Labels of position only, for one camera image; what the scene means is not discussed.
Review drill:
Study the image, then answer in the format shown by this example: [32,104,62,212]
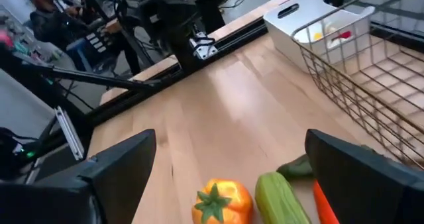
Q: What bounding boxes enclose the light green squash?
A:
[254,172,312,224]

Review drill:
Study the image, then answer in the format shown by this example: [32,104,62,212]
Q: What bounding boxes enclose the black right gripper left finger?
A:
[0,128,157,224]

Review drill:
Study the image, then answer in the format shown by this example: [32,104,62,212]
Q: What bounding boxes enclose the small white green vegetable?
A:
[326,25,339,49]

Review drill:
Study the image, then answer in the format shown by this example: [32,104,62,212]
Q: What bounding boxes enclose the dark green cucumber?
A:
[276,153,314,180]

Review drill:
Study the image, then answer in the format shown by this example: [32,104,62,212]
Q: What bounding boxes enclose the black bulky device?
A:
[0,127,44,182]

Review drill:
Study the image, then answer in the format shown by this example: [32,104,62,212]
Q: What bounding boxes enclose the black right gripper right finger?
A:
[304,128,424,224]

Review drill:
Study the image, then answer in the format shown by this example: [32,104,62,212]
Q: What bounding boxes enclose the black aluminium table frame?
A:
[32,3,424,172]

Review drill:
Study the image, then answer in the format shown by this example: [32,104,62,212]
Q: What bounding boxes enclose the person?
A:
[26,0,143,76]

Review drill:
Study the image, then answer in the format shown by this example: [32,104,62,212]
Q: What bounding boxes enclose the white plastic bin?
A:
[263,0,376,73]

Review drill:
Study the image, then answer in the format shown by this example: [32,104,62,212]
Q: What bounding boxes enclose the orange carrot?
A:
[312,180,341,224]

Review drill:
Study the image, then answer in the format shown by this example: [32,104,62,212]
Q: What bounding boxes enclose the orange bell pepper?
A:
[191,178,254,224]

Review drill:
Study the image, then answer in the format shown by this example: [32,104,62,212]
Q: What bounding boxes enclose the wire mesh basket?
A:
[291,0,424,170]

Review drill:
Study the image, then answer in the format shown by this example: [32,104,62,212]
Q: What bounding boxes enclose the silver bracket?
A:
[54,106,85,161]

